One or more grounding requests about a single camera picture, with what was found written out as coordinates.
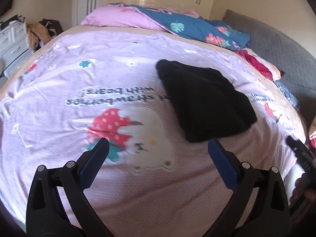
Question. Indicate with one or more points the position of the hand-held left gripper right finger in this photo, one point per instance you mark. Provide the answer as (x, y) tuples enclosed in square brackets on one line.
[(222, 163)]

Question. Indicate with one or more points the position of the pink duvet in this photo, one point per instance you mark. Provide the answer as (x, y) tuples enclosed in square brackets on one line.
[(118, 18)]

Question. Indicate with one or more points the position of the pink printed bedsheet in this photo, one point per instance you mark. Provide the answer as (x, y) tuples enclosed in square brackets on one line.
[(74, 84)]

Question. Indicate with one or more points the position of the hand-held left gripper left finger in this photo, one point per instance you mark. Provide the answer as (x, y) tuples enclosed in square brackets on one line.
[(97, 159)]

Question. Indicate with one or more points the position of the black long-sleeve shirt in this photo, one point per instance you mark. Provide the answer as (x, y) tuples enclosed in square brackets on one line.
[(205, 101)]

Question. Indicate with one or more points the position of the red floral pillow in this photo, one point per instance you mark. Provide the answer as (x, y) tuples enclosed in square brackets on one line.
[(256, 65)]

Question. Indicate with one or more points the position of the white door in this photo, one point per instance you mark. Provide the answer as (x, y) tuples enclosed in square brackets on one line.
[(80, 7)]

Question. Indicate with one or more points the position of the person's right hand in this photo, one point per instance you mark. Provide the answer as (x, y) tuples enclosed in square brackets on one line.
[(301, 186)]

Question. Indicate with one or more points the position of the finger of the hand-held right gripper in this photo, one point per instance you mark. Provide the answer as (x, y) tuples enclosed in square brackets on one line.
[(295, 144)]

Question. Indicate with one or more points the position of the white drawer cabinet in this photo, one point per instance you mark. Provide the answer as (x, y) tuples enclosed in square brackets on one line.
[(12, 42)]

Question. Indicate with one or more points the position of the blue floral quilt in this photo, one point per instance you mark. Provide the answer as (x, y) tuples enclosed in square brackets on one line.
[(195, 24)]

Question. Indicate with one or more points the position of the white cloth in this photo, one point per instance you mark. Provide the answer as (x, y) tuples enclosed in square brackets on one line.
[(291, 176)]

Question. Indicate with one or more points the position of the blue patterned pillow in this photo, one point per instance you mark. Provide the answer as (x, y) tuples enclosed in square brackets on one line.
[(287, 95)]

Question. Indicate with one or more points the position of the grey quilted headboard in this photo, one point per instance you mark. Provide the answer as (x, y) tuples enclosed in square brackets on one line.
[(279, 44)]

